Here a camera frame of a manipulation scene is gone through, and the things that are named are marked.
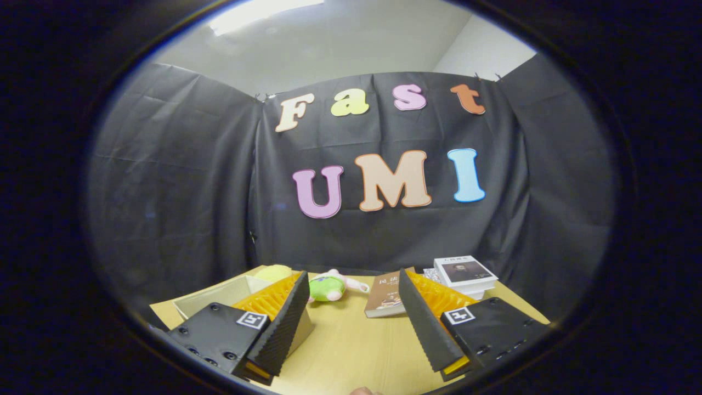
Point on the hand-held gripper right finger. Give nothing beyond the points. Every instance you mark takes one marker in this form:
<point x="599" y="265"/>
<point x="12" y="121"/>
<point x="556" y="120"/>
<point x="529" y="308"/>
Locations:
<point x="425" y="323"/>

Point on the brown cardboard storage box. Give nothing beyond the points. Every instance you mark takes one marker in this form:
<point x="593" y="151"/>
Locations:
<point x="219" y="293"/>

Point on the brown cover book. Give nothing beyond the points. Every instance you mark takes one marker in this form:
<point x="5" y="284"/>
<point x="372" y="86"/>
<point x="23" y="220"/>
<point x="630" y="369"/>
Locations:
<point x="384" y="296"/>

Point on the green and pink plush toy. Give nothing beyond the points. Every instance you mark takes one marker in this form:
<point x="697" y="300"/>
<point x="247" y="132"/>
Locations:
<point x="326" y="288"/>

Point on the white book with portrait cover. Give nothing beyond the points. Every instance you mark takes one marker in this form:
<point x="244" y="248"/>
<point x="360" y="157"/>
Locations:
<point x="466" y="271"/>

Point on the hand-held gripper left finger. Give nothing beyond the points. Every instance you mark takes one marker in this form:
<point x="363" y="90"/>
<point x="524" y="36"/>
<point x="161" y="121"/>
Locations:
<point x="285" y="329"/>

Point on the yellow plush toy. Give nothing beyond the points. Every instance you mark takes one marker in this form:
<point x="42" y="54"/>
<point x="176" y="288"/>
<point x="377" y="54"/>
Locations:
<point x="273" y="272"/>

